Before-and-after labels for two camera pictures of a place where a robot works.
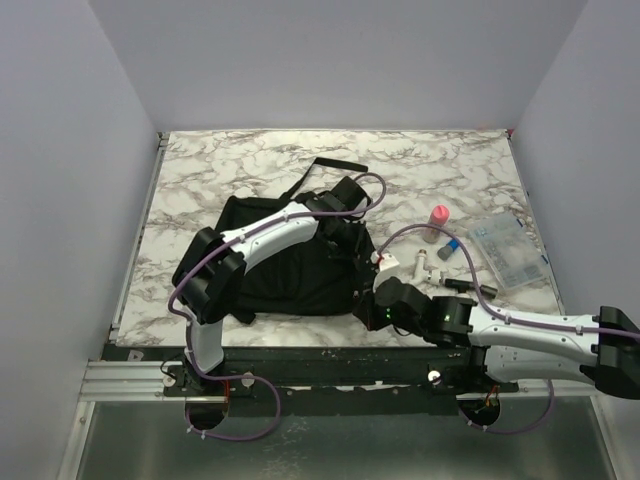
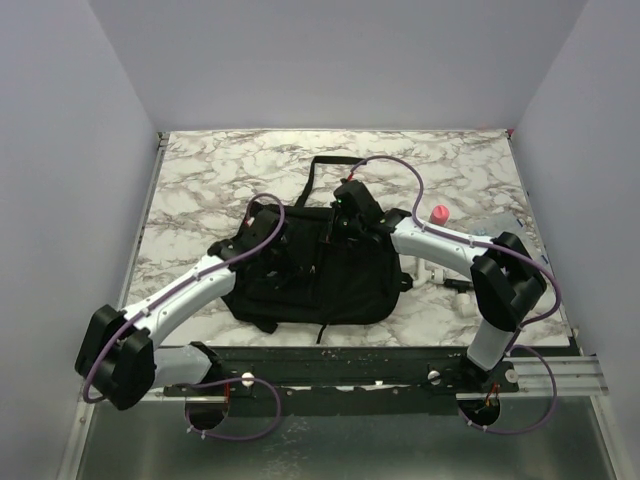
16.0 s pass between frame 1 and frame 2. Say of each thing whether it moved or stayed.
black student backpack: moved
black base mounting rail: stayed
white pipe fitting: stayed
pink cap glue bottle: stayed
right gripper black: moved
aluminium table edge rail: stayed
